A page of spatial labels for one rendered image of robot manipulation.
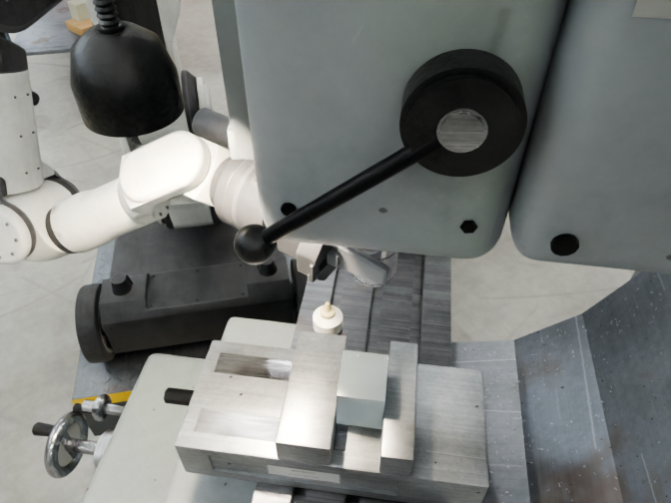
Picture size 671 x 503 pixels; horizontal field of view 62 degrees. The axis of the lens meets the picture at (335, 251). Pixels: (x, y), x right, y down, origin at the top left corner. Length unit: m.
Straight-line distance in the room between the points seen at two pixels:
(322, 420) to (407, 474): 0.11
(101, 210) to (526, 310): 1.76
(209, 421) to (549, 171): 0.48
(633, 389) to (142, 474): 0.72
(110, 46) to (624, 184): 0.33
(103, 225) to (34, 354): 1.55
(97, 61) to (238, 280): 1.07
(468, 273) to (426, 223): 1.89
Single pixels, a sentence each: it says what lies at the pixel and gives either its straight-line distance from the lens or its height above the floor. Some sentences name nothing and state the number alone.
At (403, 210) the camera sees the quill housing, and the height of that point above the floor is 1.37.
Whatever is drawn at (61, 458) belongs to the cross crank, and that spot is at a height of 0.66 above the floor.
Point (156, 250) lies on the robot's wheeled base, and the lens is 1.59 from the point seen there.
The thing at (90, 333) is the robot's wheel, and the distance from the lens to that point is 1.46.
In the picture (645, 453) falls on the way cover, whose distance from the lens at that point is 0.75.
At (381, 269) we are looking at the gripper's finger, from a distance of 0.53.
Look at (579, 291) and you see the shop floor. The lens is 2.37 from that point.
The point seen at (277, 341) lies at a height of 0.88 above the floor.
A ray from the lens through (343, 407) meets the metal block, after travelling 0.63.
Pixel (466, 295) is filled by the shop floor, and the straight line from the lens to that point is 2.21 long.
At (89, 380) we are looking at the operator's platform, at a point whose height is 0.40.
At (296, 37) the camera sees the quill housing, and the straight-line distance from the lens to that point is 0.34.
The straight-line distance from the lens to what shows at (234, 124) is 0.48.
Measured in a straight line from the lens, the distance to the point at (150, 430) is 1.03.
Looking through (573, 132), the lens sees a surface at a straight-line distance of 0.35.
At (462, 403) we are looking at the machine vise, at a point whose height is 1.03.
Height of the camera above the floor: 1.62
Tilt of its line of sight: 44 degrees down
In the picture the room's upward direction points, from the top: straight up
